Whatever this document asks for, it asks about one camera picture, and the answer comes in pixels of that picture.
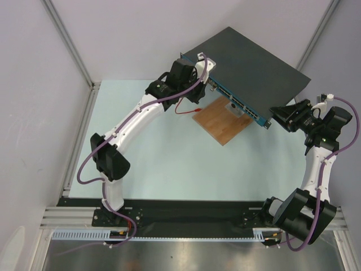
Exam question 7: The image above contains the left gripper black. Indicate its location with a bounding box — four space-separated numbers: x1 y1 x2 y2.
178 71 208 104

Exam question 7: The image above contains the blue black network switch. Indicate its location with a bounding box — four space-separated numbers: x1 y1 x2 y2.
181 27 311 128

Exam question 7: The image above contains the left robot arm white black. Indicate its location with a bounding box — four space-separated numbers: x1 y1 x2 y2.
90 54 216 226

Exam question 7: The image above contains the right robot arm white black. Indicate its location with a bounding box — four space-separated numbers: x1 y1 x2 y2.
259 94 360 251

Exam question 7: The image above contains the wooden base board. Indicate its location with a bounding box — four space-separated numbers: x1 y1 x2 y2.
192 96 253 146

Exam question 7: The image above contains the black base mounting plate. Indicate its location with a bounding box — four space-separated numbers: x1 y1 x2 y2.
58 198 273 241

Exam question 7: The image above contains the red ethernet cable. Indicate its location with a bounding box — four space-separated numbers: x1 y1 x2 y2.
174 97 204 115

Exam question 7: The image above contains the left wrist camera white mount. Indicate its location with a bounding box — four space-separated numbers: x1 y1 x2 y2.
195 53 217 84

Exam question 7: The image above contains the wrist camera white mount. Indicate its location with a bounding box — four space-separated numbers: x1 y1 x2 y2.
195 53 217 84
312 94 334 113

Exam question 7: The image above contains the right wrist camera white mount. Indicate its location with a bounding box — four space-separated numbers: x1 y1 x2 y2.
312 94 334 113

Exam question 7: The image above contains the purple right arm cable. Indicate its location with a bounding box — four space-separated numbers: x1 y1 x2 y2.
286 96 359 252

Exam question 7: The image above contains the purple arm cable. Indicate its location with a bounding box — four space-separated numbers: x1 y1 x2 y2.
76 53 209 249
286 96 359 252

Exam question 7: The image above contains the left aluminium frame post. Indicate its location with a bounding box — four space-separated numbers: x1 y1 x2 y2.
39 0 101 91

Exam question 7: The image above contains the aluminium frame post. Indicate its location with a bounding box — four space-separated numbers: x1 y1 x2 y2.
296 0 342 71
39 0 101 91

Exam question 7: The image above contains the right aluminium frame post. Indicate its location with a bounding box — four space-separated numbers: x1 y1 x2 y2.
296 0 342 71

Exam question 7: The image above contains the white slotted cable duct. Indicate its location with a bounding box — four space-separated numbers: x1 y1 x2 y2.
52 228 283 242

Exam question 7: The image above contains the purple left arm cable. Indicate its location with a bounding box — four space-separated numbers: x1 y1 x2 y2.
76 53 209 249

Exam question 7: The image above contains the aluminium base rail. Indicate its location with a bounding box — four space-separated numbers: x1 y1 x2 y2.
39 206 98 230

